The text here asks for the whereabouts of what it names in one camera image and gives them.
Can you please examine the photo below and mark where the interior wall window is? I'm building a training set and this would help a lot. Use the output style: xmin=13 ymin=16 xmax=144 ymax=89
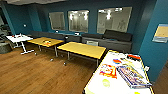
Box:
xmin=67 ymin=8 xmax=91 ymax=34
xmin=48 ymin=11 xmax=67 ymax=32
xmin=96 ymin=6 xmax=134 ymax=35

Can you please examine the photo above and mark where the small orange item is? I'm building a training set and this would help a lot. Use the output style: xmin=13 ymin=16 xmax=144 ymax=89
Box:
xmin=42 ymin=39 xmax=53 ymax=46

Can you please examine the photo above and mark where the orange red game box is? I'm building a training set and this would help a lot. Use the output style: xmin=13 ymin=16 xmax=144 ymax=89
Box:
xmin=98 ymin=63 xmax=119 ymax=80

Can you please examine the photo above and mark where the white floor level wall outlet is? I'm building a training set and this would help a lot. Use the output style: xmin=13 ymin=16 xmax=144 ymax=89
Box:
xmin=143 ymin=65 xmax=151 ymax=72

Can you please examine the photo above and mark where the small white table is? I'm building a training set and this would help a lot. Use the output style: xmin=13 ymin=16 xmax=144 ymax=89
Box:
xmin=5 ymin=32 xmax=36 ymax=56

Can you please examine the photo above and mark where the black sofa cushion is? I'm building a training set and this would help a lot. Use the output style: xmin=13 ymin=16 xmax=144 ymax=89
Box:
xmin=102 ymin=28 xmax=134 ymax=43

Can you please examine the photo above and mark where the dark round trash bin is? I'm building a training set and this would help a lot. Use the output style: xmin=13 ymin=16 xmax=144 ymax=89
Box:
xmin=0 ymin=41 xmax=13 ymax=55

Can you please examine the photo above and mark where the small framed wall sign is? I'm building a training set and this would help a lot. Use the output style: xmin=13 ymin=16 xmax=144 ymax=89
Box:
xmin=152 ymin=23 xmax=168 ymax=44

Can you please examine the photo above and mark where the pale yellow item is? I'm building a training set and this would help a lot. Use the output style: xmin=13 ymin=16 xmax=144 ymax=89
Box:
xmin=121 ymin=58 xmax=133 ymax=66

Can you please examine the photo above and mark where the white box on sofa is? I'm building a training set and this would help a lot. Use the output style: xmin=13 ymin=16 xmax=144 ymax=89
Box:
xmin=85 ymin=39 xmax=100 ymax=47

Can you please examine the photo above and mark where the yellow wooden gaming table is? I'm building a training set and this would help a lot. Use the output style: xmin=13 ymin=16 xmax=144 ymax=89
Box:
xmin=82 ymin=49 xmax=156 ymax=94

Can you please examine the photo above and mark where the grey wall bench sofa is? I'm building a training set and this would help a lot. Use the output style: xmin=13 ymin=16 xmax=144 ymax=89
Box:
xmin=28 ymin=28 xmax=134 ymax=54

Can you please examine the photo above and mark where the red and black box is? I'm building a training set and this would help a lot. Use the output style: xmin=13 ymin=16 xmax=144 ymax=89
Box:
xmin=126 ymin=53 xmax=141 ymax=61

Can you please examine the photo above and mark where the white sill outlet box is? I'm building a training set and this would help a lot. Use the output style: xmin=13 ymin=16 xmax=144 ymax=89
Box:
xmin=74 ymin=31 xmax=81 ymax=36
xmin=54 ymin=29 xmax=61 ymax=34

